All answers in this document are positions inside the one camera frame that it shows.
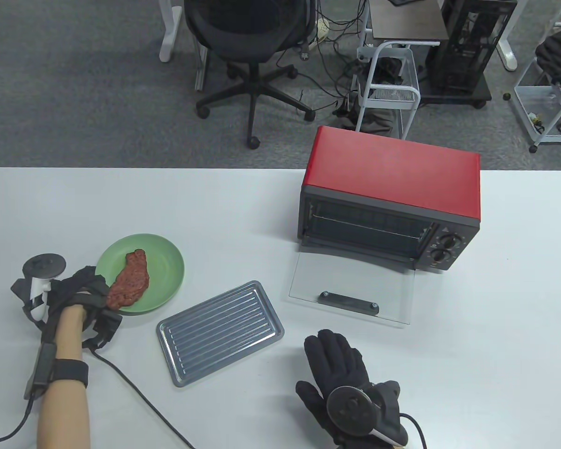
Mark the red toaster oven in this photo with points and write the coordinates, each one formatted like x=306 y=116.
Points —
x=392 y=163

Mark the white desk leg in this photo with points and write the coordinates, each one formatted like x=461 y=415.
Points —
x=507 y=51
x=168 y=42

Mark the black open computer case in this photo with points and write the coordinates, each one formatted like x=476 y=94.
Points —
x=467 y=47

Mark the brown steak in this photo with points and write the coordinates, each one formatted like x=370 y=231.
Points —
x=131 y=280

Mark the green plate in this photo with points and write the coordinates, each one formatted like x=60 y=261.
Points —
x=166 y=266

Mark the grey handheld controller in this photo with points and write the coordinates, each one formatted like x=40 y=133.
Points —
x=350 y=407
x=39 y=271

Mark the small black pouch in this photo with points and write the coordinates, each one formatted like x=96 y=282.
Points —
x=388 y=68

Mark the white rolling cart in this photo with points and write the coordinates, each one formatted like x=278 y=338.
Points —
x=392 y=93

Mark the black floor bag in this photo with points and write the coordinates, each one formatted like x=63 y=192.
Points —
x=374 y=121

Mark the person's left forearm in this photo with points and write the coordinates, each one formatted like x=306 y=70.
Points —
x=65 y=416

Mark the white power strip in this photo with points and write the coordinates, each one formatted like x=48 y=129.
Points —
x=322 y=30

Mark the small wooden side table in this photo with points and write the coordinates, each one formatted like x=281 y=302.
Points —
x=406 y=23

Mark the person's left hand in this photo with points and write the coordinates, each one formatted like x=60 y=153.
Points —
x=77 y=287

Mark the black forearm tracker box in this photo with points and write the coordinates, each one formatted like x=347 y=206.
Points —
x=70 y=372

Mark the person's right hand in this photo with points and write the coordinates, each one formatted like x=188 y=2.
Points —
x=339 y=360

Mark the metal baking tray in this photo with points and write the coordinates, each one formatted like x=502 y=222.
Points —
x=219 y=332

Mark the black mesh office chair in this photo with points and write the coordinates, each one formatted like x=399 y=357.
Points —
x=248 y=28

